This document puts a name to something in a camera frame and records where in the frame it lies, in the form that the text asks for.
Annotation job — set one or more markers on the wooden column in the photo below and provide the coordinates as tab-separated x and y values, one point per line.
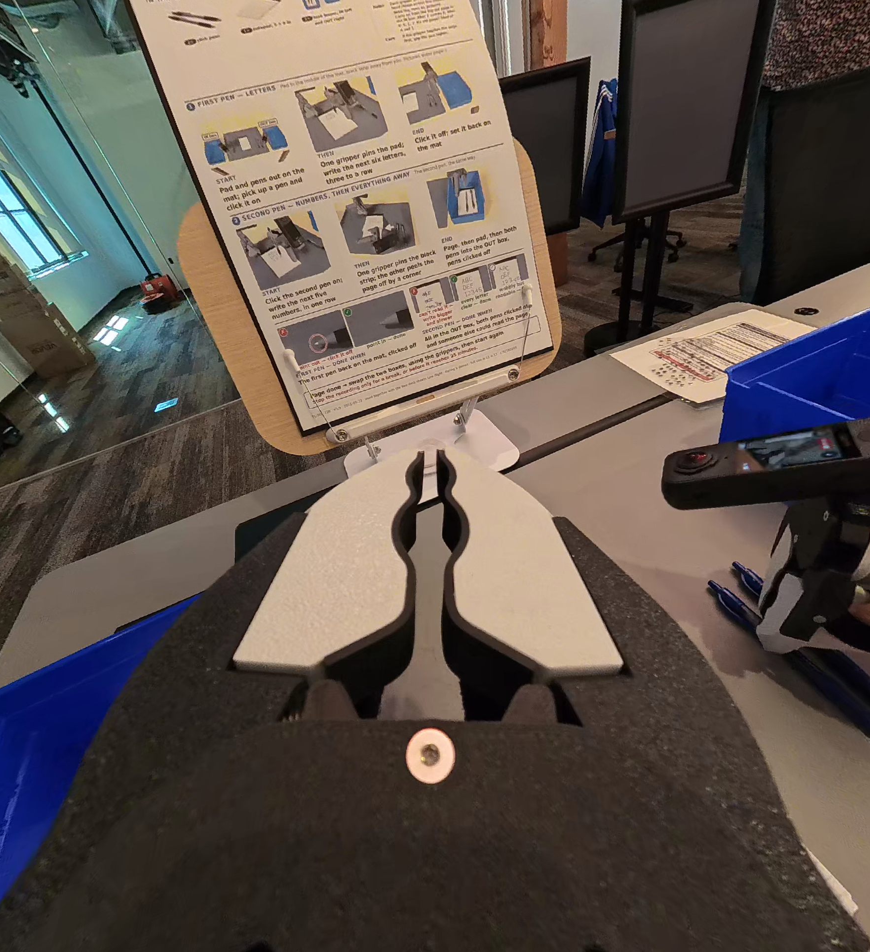
548	33

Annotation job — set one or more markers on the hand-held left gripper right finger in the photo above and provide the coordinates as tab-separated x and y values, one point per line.
531	587

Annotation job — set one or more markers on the black chair back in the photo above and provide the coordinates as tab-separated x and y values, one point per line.
836	186

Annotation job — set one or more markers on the red floor appliance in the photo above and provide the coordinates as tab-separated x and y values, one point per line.
159	290

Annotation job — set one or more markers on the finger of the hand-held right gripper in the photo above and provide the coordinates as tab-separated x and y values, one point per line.
777	625
780	543

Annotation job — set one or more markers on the barcode sheet in sleeve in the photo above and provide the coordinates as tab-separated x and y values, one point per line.
702	349

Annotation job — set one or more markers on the printed instruction sheet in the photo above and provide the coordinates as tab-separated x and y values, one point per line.
345	223

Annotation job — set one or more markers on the blue retractable pen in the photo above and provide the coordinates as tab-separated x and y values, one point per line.
747	576
728	599

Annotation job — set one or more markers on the blue plastic bin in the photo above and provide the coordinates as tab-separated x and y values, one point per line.
814	387
18	744

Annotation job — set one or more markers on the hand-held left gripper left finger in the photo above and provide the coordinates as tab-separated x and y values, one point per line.
330	580

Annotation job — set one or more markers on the black display on floor stand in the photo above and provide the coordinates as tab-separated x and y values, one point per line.
546	141
687	97

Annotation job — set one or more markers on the stack of cardboard boxes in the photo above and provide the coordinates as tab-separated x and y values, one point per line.
33	327

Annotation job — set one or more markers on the back room window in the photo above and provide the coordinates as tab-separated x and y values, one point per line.
18	216

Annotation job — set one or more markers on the blue hanging jacket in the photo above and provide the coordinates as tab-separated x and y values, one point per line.
600	149

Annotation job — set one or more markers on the instruction sheet on wooden stand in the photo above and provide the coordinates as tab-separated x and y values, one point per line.
219	335

